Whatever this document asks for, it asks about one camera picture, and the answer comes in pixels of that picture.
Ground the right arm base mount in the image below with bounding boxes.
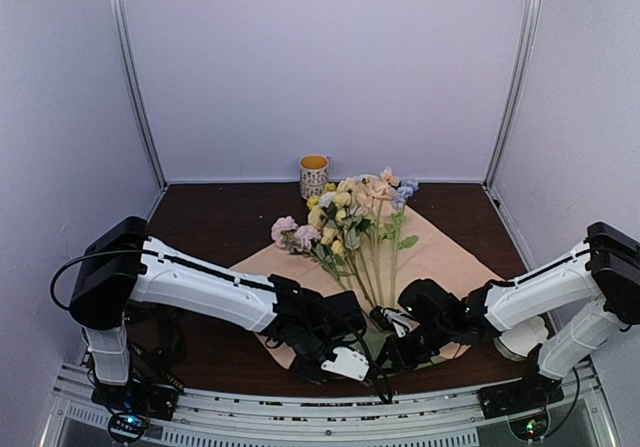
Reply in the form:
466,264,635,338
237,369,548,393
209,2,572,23
478,372,564,443

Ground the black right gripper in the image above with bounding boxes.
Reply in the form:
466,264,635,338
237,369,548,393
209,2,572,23
373,318,453,374

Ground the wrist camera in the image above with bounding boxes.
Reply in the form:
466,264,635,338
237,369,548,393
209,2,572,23
321,346,370,381
369,306,417,338

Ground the peach wrapping paper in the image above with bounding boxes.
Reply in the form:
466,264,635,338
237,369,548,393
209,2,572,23
227,204,511,371

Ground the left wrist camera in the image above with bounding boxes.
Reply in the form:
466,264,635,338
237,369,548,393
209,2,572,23
321,346,370,381

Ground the green wrapping paper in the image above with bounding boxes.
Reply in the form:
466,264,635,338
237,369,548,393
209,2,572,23
364,331,456,374

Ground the black printed ribbon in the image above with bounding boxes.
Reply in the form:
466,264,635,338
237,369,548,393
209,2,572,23
119,306,189,386

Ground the white round bowl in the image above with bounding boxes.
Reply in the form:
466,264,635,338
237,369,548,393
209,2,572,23
353,174,386,184

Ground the cream fake flower bunch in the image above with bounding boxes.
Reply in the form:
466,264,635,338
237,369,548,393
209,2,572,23
304,176,376,306

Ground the white scalloped bowl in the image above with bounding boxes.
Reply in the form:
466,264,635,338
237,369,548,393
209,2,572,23
493,316,549,362

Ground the left aluminium frame post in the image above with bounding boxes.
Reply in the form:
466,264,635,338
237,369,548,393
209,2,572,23
109,0,168,189

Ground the right aluminium frame post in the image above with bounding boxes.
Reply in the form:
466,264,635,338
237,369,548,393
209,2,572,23
483,0,543,190

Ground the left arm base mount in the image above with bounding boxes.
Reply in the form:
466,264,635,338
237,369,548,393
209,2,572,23
87,368,185,446

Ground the aluminium front rail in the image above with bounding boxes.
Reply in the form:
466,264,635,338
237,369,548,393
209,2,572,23
49,361,616,447

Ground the patterned cup yellow inside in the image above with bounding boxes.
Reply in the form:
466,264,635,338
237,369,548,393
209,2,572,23
299,155,329,200

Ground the pink fake flower stem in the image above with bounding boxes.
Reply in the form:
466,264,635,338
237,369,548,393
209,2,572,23
354,166,400,306

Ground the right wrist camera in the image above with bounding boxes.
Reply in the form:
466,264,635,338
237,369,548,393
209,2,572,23
369,306,417,338

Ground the aluminium frame post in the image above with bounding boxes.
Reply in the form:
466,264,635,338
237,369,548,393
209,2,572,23
109,0,168,189
483,0,543,190

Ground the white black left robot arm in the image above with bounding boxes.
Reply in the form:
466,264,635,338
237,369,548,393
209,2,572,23
49,216,393,411

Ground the pale pink rose stem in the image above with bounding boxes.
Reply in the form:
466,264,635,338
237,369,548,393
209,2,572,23
271,189,365,290

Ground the yellow fake flower stem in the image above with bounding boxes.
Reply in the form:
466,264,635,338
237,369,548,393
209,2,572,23
306,183,337,212

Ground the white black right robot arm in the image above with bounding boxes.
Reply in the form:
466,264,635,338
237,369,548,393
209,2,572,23
374,222,639,409

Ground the blue fake flower stem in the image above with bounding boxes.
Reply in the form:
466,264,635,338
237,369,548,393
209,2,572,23
387,179,419,307

